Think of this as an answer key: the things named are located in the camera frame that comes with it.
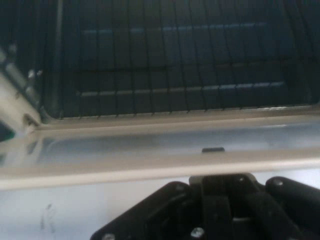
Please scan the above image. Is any wire oven rack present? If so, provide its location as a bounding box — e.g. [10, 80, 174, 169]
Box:
[59, 0, 315, 120]

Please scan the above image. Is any oven door with handle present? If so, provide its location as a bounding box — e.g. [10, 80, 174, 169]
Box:
[0, 104, 320, 192]

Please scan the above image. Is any cream toaster oven body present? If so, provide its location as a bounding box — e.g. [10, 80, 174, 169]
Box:
[0, 0, 320, 132]

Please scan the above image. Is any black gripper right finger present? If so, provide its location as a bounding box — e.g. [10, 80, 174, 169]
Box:
[228, 174, 320, 240]

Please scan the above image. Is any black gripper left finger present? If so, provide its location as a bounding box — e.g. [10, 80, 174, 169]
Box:
[89, 175, 230, 240]

